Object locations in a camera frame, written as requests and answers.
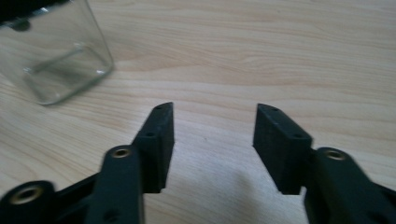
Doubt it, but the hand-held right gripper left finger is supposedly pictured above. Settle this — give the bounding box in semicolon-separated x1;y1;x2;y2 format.
85;102;176;224

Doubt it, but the clear square glass jar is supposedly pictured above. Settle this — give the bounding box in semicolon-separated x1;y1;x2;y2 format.
0;0;115;106

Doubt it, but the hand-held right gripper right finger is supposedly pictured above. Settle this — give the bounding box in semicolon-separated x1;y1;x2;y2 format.
252;103;396;224

